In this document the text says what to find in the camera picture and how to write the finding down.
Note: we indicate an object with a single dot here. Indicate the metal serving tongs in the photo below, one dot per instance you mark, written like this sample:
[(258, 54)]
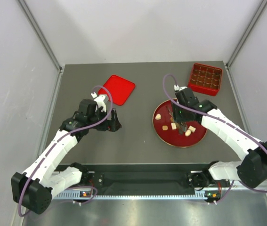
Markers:
[(181, 127)]

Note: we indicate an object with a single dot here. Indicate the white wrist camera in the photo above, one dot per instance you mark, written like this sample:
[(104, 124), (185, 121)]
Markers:
[(101, 101), (179, 88)]

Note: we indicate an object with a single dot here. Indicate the white block chocolate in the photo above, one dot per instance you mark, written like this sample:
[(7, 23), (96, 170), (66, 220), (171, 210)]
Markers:
[(191, 128)]

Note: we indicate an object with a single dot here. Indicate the red rectangular lid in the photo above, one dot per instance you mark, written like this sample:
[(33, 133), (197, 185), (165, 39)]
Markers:
[(119, 88)]

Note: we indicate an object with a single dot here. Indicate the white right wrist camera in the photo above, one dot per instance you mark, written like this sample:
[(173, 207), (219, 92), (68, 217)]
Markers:
[(179, 88)]

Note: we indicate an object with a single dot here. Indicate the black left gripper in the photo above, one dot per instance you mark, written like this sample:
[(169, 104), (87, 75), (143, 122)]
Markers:
[(113, 125)]

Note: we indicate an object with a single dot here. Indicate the round dark red plate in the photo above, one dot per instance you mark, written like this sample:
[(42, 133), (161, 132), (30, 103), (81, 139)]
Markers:
[(173, 137)]

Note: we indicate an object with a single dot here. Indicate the white heart chocolate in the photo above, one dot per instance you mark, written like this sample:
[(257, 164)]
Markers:
[(158, 117)]

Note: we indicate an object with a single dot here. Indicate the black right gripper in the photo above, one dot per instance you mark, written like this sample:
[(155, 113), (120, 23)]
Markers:
[(177, 118)]

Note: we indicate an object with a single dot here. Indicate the white oval chocolate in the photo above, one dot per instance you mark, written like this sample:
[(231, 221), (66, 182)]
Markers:
[(188, 133)]

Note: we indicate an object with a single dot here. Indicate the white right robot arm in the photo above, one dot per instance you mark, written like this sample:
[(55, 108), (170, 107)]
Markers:
[(251, 169)]

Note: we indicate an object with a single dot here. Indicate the red compartment chocolate box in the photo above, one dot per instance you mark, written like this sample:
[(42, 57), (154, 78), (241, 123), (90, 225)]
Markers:
[(205, 79)]

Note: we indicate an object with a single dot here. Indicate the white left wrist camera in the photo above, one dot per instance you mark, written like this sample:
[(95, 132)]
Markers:
[(101, 101)]

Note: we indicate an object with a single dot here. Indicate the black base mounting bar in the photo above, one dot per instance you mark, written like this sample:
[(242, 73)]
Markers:
[(145, 178)]

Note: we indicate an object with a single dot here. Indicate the white rectangular chocolate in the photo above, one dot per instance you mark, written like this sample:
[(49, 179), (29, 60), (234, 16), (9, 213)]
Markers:
[(173, 125)]

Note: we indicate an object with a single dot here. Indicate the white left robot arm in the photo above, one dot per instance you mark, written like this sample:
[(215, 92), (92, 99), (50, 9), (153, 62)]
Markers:
[(53, 150)]

